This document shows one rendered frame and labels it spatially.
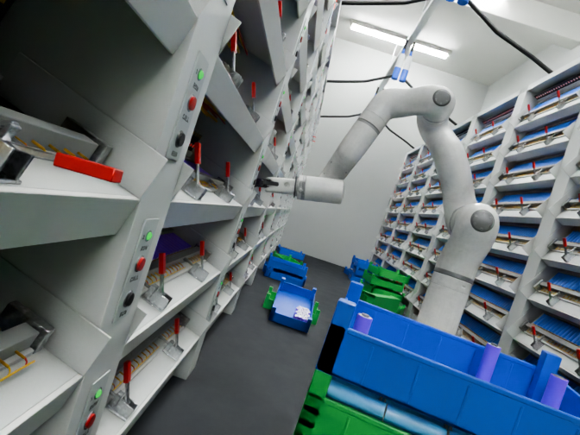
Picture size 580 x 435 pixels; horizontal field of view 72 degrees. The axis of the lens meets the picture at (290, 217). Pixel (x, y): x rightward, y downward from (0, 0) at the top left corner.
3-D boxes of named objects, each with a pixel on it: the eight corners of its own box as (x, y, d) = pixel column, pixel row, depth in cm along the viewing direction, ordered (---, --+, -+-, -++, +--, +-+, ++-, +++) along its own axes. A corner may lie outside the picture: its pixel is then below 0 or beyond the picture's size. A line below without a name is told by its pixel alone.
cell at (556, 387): (571, 382, 46) (552, 436, 46) (564, 377, 47) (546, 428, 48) (554, 376, 46) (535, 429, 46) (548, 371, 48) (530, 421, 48)
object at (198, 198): (233, 219, 111) (262, 179, 111) (150, 230, 51) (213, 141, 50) (174, 176, 111) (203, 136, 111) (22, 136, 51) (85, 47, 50)
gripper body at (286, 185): (297, 198, 131) (263, 193, 131) (297, 198, 141) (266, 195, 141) (299, 174, 131) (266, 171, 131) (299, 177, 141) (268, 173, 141)
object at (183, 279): (211, 284, 112) (240, 244, 111) (104, 373, 51) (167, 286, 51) (154, 242, 112) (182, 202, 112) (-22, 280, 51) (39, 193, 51)
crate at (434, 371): (537, 407, 56) (556, 354, 56) (621, 499, 36) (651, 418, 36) (336, 327, 63) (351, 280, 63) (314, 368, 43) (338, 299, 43)
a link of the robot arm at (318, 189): (305, 177, 141) (306, 173, 132) (343, 181, 140) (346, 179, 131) (303, 200, 141) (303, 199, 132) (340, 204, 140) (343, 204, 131)
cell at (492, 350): (484, 388, 55) (500, 344, 55) (488, 394, 54) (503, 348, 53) (470, 382, 56) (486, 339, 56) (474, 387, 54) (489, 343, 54)
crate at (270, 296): (314, 315, 232) (318, 302, 231) (315, 324, 211) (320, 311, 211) (265, 299, 232) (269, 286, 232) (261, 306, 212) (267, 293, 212)
